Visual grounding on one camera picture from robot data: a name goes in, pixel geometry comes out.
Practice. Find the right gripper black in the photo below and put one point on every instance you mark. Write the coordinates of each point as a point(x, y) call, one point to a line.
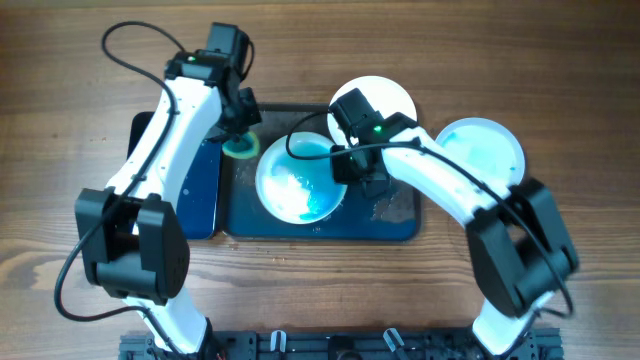
point(341, 175)

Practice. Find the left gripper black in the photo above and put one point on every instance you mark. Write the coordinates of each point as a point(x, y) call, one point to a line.
point(254, 117)

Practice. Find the green yellow sponge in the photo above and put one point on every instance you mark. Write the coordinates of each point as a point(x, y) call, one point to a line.
point(243, 147)

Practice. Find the white plate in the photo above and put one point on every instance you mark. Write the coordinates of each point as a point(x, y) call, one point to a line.
point(487, 146)
point(293, 187)
point(386, 98)

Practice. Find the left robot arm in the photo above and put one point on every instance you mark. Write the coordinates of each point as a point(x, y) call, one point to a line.
point(130, 238)

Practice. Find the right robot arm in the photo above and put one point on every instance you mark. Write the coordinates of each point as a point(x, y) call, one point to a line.
point(521, 251)

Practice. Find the dark grey serving tray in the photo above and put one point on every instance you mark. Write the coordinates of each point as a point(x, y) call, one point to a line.
point(393, 217)

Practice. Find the dark blue water tray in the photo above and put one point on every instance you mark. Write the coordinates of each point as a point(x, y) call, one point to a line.
point(200, 190)

